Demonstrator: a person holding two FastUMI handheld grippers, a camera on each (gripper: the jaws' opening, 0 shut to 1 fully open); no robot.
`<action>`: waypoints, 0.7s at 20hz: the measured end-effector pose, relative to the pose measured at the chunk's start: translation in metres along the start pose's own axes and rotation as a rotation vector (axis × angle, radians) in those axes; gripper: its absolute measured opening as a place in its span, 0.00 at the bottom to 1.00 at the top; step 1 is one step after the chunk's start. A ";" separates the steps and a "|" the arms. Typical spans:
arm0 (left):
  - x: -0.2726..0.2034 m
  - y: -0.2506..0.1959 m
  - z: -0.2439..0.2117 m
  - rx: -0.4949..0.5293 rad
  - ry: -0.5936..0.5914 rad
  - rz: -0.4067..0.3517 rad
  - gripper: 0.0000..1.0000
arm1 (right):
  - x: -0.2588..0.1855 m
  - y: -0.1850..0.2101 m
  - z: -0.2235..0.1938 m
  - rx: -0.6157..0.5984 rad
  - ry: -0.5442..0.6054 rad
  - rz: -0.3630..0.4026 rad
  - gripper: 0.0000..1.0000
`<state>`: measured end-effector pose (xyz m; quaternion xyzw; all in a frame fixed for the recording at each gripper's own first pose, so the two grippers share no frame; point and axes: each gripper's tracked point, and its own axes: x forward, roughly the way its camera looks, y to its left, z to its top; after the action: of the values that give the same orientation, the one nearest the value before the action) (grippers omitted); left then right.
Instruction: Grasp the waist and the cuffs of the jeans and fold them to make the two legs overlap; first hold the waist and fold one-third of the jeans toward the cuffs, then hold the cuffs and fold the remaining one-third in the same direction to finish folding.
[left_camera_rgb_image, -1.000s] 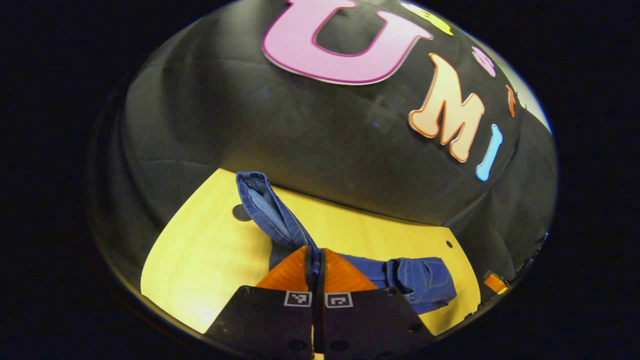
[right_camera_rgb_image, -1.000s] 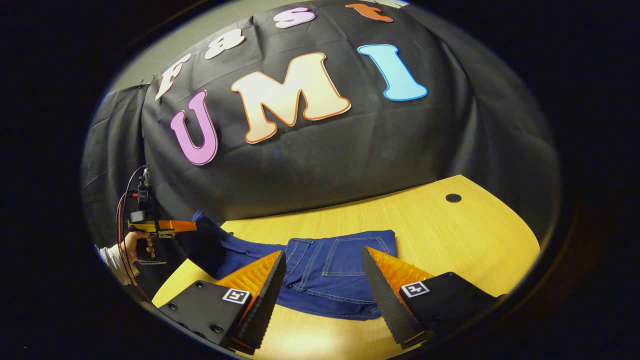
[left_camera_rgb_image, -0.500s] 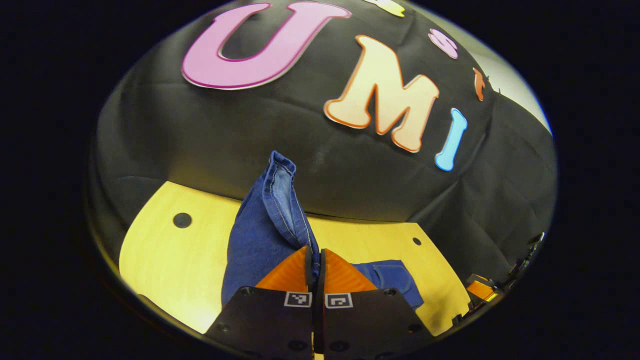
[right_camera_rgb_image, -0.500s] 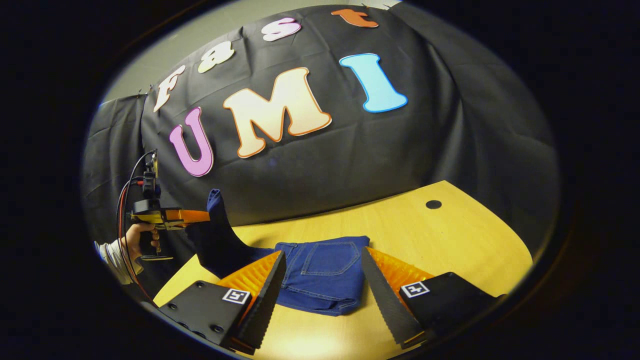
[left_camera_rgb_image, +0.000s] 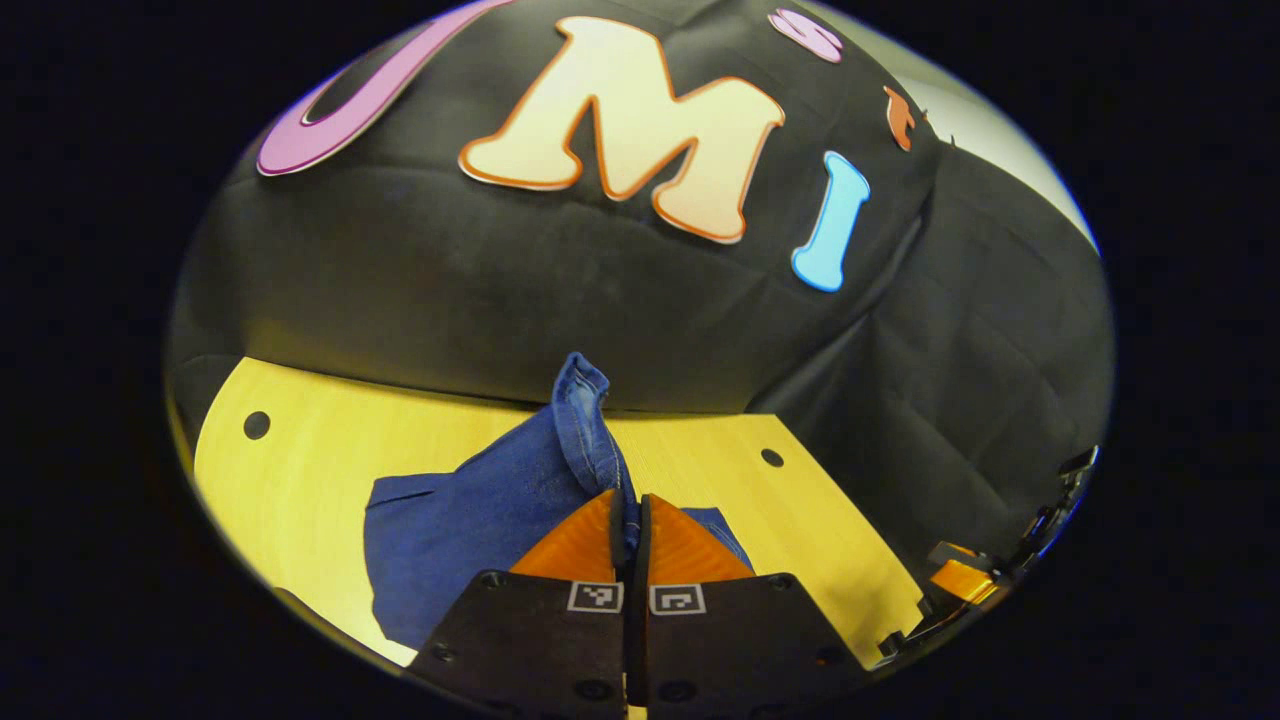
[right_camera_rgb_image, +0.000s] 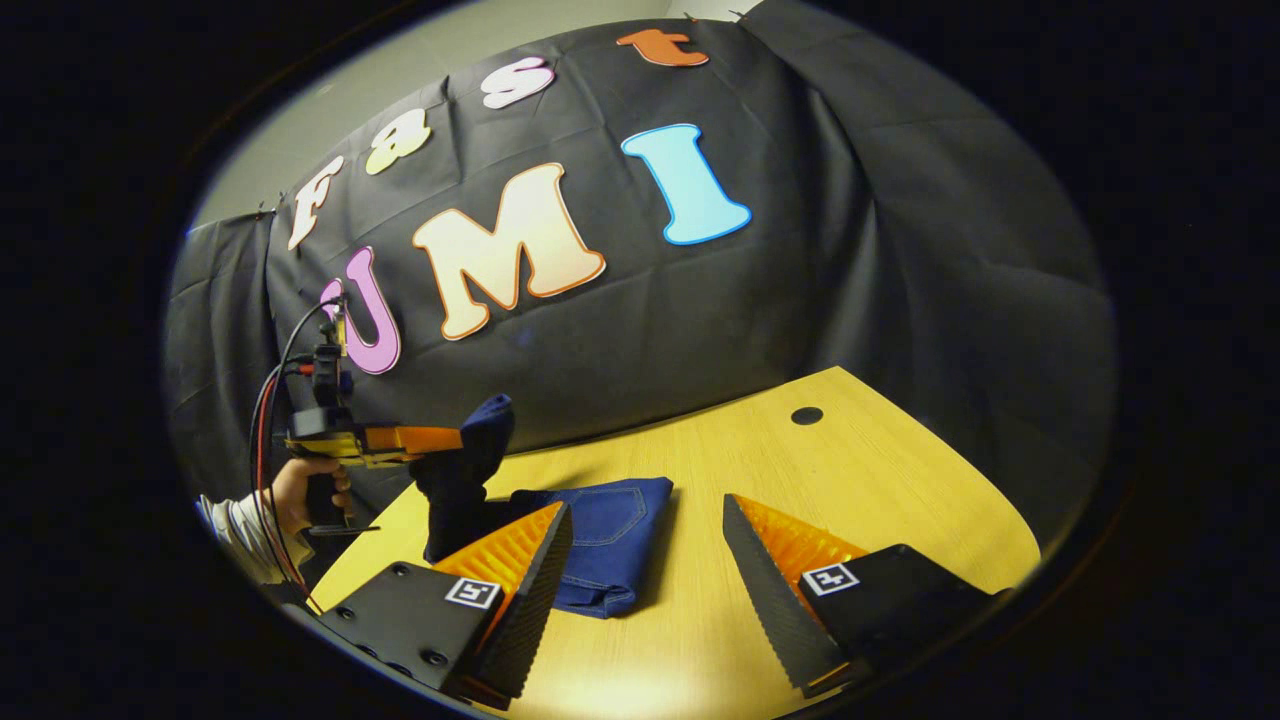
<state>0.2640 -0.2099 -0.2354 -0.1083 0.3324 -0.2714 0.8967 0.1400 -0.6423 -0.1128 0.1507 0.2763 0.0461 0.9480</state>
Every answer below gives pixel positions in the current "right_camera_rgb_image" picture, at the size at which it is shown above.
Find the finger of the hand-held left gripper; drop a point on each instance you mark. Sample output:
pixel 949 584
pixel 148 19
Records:
pixel 390 459
pixel 415 438

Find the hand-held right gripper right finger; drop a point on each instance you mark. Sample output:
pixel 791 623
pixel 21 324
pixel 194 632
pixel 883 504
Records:
pixel 770 600

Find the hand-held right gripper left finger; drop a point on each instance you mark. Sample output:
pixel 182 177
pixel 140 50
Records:
pixel 530 610

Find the blue denim jeans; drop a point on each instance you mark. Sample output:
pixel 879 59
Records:
pixel 610 540

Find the black table grommet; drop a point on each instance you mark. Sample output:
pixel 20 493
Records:
pixel 807 415

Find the black backdrop cloth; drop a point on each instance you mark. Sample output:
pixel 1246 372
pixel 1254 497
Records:
pixel 800 280

